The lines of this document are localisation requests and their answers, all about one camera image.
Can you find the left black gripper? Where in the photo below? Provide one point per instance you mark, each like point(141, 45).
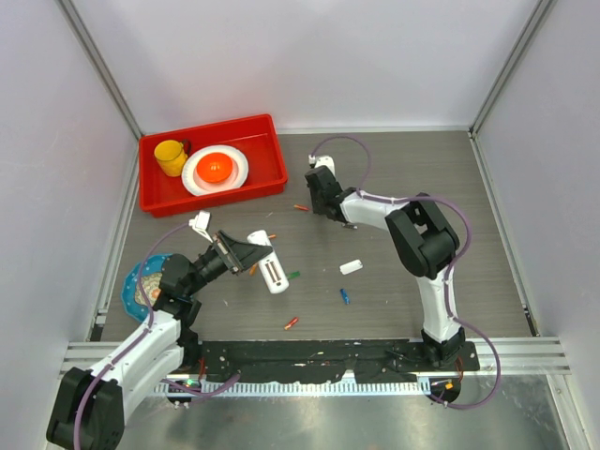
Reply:
point(238, 254)

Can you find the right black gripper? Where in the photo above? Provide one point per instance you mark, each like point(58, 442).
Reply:
point(316, 207)

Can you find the white remote control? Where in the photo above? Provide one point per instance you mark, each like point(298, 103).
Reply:
point(270, 266)

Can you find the white battery cover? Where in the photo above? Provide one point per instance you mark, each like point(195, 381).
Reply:
point(350, 267)

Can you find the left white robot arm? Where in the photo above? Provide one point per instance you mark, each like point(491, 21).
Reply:
point(93, 405)

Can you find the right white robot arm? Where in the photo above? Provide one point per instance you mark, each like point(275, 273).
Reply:
point(425, 242)

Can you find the red orange battery lower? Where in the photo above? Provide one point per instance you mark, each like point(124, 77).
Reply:
point(291, 323)

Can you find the red plastic bin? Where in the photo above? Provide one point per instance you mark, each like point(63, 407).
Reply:
point(256, 138)

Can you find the white paper plate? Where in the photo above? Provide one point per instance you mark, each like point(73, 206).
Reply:
point(196, 187)

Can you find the orange bowl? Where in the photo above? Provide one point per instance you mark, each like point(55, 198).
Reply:
point(214, 168)

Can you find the blue patterned plate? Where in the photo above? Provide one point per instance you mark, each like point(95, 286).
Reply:
point(142, 279)

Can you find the blue battery lower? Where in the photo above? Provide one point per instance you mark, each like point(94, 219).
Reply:
point(345, 297)

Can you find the yellow mug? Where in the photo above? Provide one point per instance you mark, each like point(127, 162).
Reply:
point(171, 156)

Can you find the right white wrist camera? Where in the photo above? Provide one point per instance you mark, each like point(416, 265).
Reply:
point(322, 161)

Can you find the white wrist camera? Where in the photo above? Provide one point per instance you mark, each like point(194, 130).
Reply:
point(322, 161)
point(200, 224)

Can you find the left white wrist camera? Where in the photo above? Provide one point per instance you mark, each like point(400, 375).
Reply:
point(200, 224)

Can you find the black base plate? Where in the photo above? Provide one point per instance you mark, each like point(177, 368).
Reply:
point(322, 361)

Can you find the white slotted cable duct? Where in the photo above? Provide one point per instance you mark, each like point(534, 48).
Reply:
point(347, 387)

